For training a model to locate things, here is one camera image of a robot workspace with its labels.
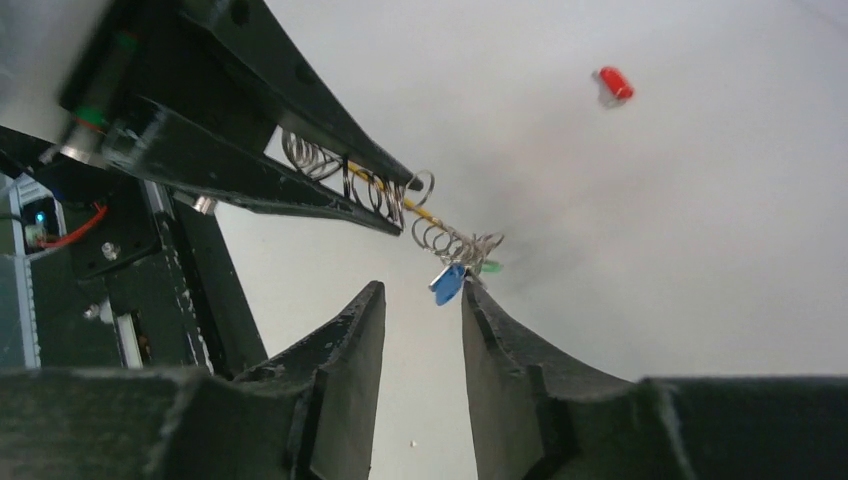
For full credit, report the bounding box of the red key tag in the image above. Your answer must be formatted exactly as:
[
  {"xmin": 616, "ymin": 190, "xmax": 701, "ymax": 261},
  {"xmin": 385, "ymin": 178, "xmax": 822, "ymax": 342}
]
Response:
[{"xmin": 592, "ymin": 66, "xmax": 635, "ymax": 109}]

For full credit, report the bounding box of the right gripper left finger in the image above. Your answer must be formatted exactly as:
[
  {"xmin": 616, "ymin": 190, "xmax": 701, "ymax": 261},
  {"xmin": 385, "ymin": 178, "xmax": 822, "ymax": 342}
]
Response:
[{"xmin": 235, "ymin": 281, "xmax": 386, "ymax": 479}]

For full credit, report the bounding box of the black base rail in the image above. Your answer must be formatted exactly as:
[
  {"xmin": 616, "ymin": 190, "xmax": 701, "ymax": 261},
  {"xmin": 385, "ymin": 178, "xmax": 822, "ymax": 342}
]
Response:
[{"xmin": 1, "ymin": 128, "xmax": 268, "ymax": 379}]

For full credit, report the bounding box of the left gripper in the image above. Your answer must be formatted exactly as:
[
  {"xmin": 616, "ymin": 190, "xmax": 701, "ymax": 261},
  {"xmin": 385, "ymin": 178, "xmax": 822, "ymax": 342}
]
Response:
[{"xmin": 58, "ymin": 1, "xmax": 424, "ymax": 236}]

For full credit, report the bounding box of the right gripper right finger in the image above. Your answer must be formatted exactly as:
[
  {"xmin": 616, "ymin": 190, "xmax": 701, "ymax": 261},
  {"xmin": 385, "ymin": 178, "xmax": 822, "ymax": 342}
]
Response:
[{"xmin": 462, "ymin": 282, "xmax": 630, "ymax": 479}]

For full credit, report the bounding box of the keyring bunch with coloured tags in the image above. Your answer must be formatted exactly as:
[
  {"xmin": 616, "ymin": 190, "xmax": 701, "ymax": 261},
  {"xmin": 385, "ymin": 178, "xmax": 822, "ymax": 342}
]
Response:
[{"xmin": 281, "ymin": 130, "xmax": 504, "ymax": 306}]

